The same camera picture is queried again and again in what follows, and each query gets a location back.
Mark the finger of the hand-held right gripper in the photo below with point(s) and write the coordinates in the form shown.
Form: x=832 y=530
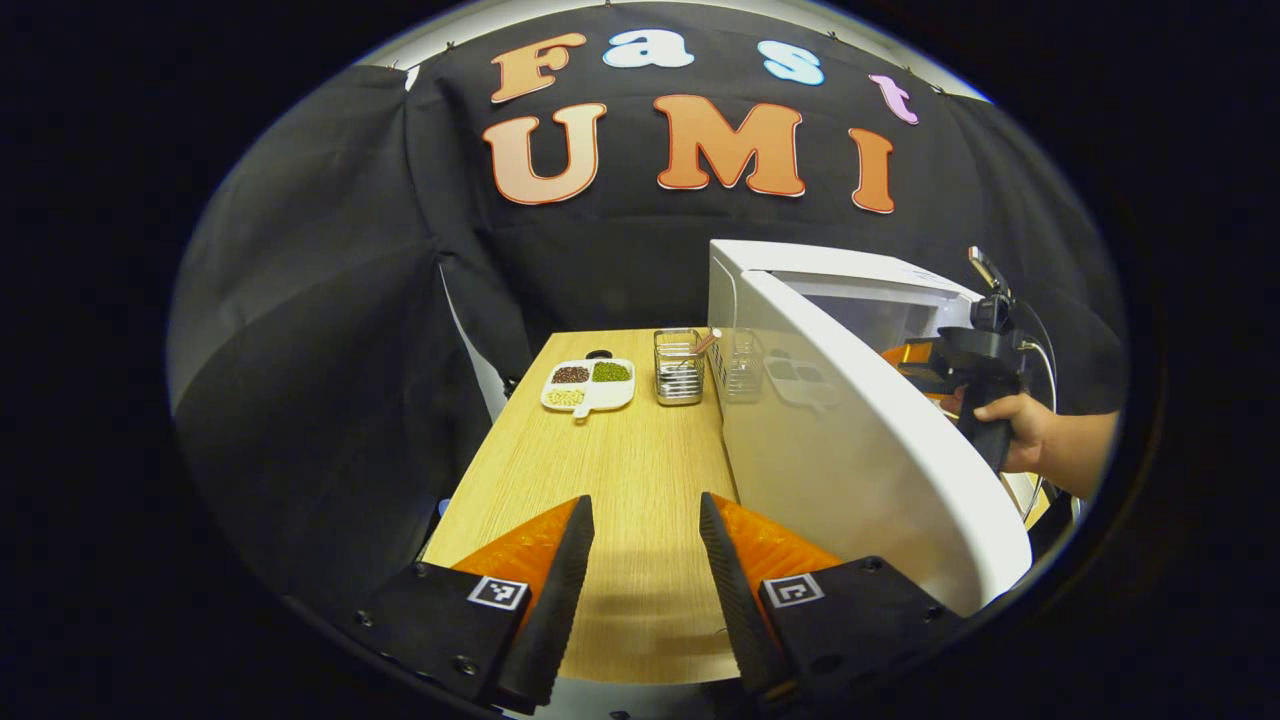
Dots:
x=915 y=353

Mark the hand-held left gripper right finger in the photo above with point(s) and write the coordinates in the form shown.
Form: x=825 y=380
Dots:
x=735 y=610

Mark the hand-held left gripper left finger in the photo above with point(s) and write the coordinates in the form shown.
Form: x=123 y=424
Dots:
x=560 y=610

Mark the white microwave oven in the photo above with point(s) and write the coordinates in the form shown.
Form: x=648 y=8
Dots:
x=850 y=470

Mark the white divided bean dish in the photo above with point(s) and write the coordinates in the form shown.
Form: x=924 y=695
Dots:
x=590 y=385

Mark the clear utensil holder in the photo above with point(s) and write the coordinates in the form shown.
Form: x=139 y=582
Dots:
x=680 y=375

